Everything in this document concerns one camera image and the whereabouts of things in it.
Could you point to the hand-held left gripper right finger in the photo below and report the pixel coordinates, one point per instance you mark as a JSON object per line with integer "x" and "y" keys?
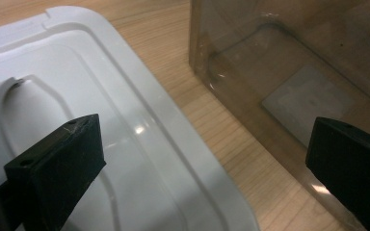
{"x": 353, "y": 166}

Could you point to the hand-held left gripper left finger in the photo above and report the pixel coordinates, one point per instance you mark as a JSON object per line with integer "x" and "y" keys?
{"x": 54, "y": 173}

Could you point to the clear plastic storage box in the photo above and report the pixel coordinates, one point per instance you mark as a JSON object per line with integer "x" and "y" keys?
{"x": 289, "y": 73}

